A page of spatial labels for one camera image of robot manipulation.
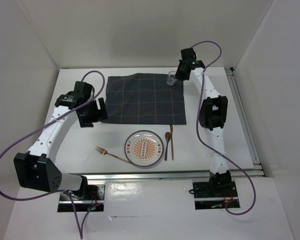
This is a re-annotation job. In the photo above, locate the copper knife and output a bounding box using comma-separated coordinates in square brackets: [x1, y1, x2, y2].
[170, 124, 174, 161]

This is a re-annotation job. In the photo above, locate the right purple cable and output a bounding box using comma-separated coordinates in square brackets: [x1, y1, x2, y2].
[191, 40, 256, 216]

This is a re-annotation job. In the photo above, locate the aluminium frame rail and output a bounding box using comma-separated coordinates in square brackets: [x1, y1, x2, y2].
[54, 67, 264, 179]

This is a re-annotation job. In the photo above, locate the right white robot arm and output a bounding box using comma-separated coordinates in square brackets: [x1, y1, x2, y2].
[175, 47, 232, 198]

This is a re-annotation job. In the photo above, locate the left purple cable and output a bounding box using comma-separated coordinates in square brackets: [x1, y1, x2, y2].
[0, 70, 107, 240]

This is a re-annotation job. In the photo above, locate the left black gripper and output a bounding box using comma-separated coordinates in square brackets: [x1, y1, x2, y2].
[78, 97, 109, 128]

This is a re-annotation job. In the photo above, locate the copper spoon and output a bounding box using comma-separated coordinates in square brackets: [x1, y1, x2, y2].
[164, 132, 172, 161]

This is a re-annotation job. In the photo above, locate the dark grey checked cloth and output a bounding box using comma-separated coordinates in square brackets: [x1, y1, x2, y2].
[102, 73, 187, 125]

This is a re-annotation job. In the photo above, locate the clear plastic cup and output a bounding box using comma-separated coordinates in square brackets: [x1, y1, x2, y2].
[166, 71, 178, 86]

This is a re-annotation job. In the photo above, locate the purple cable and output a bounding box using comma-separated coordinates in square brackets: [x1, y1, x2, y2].
[191, 40, 256, 216]
[0, 70, 107, 240]

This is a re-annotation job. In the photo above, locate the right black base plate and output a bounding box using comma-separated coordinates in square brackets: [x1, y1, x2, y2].
[188, 181, 240, 210]

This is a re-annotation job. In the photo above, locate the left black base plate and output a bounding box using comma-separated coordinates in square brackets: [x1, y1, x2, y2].
[57, 183, 106, 213]

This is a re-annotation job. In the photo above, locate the patterned glass plate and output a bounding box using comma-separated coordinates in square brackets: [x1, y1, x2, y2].
[124, 130, 164, 168]

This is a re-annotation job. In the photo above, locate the copper fork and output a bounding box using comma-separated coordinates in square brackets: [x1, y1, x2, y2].
[95, 146, 131, 164]

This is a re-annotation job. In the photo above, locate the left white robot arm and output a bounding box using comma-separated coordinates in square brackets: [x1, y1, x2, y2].
[13, 81, 108, 200]

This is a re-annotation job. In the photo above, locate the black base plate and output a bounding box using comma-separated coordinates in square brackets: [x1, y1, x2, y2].
[57, 183, 106, 213]
[188, 181, 240, 210]

